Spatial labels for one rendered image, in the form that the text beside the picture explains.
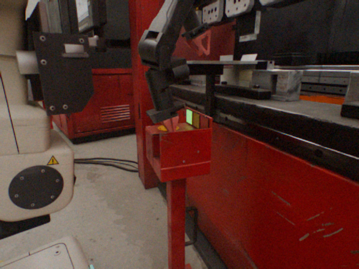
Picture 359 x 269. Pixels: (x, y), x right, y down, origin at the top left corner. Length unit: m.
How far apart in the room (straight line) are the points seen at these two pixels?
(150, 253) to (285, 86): 1.08
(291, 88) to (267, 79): 0.09
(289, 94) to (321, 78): 0.26
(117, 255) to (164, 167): 0.86
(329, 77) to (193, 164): 0.62
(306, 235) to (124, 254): 1.00
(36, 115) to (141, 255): 1.02
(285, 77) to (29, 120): 0.70
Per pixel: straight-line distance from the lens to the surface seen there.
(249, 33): 0.98
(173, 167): 0.65
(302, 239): 0.69
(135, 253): 1.41
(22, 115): 0.55
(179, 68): 0.64
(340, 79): 1.00
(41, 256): 1.12
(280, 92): 0.81
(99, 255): 1.45
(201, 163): 0.68
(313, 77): 1.06
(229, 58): 0.91
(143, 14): 1.72
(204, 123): 0.69
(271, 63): 0.89
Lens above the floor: 0.98
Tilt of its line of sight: 17 degrees down
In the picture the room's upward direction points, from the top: straight up
